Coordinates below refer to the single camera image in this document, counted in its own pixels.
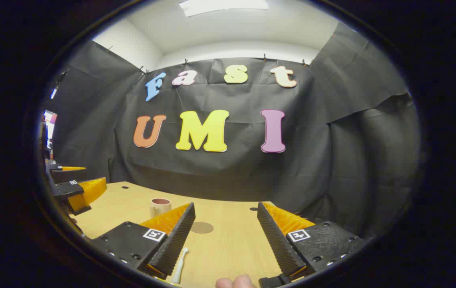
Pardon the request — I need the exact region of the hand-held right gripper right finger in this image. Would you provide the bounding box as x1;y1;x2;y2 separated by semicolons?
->
257;201;366;280

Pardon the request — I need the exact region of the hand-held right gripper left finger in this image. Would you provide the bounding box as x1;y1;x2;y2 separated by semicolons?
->
90;202;196;280

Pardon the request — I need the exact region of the white toothbrush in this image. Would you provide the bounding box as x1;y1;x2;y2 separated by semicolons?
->
171;247;189;284

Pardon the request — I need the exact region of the round brown coaster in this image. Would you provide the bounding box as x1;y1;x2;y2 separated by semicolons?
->
190;222;214;234

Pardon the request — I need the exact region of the beige cup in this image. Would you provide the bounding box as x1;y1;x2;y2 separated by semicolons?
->
150;198;172;218

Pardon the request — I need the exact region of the wooden desktop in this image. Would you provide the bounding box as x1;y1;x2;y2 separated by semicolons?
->
70;181;324;288

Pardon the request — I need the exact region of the bright monitor screen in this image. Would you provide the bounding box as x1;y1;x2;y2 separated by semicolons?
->
43;110;58;140

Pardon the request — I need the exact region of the black backdrop cloth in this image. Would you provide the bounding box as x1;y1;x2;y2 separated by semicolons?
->
46;22;422;240

